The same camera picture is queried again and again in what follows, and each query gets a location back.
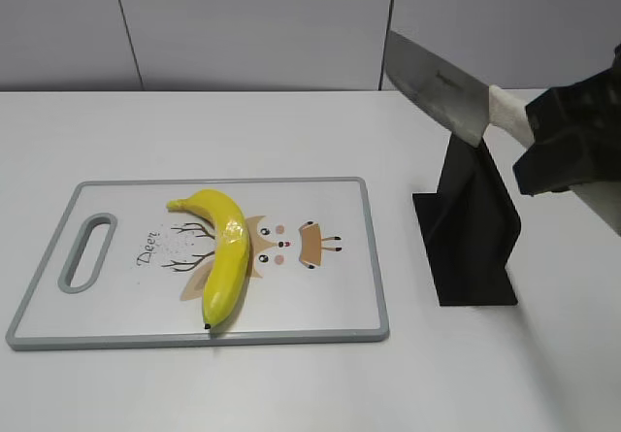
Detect yellow plastic banana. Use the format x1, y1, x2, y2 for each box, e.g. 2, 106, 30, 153
166, 189, 251, 330

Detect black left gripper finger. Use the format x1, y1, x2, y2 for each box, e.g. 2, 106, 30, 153
526, 66, 620, 144

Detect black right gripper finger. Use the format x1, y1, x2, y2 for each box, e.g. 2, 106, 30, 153
512, 133, 620, 196

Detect white-handled kitchen knife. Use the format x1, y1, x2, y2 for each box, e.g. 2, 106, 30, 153
385, 30, 621, 237

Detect white deer cutting board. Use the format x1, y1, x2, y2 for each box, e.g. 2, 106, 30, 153
6, 177, 389, 350

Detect black knife stand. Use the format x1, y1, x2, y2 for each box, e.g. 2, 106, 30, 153
412, 135, 521, 307

